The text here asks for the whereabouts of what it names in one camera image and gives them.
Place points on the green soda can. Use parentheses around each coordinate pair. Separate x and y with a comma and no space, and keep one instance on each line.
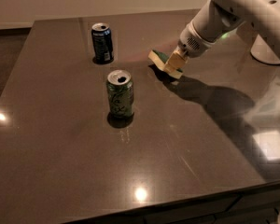
(119,85)

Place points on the dark blue soda can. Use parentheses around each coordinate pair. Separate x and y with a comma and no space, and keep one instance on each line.
(102,43)

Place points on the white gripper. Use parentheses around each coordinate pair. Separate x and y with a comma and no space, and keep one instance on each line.
(192,45)

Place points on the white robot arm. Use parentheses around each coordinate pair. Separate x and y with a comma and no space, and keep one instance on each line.
(218,17)

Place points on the green and yellow sponge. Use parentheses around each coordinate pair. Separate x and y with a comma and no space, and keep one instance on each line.
(160,59)

